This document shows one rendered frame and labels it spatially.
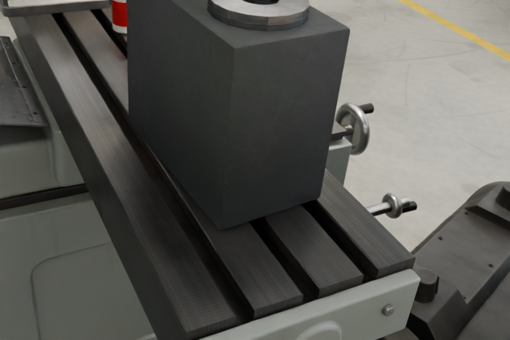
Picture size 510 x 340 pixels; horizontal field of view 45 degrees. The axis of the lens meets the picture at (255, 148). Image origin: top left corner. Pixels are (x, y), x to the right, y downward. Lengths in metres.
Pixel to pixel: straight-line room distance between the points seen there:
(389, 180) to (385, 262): 1.83
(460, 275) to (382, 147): 1.50
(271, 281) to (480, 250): 0.72
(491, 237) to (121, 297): 0.69
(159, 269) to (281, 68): 0.20
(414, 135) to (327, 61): 2.20
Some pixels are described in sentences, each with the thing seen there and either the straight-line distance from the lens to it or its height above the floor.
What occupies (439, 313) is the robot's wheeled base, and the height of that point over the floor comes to 0.61.
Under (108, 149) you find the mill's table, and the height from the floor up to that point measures 0.94.
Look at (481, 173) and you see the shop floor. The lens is 2.61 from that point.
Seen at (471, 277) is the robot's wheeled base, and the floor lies 0.59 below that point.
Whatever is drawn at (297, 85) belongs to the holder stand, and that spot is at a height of 1.08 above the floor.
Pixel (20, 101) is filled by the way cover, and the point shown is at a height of 0.87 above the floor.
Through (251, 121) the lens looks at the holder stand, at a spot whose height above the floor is 1.05.
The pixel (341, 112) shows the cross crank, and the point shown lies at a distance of 1.39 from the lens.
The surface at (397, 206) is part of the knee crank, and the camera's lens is 1.36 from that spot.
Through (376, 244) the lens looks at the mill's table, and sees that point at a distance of 0.61.
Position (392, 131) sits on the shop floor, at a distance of 2.73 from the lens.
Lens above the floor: 1.32
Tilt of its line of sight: 32 degrees down
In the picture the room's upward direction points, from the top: 6 degrees clockwise
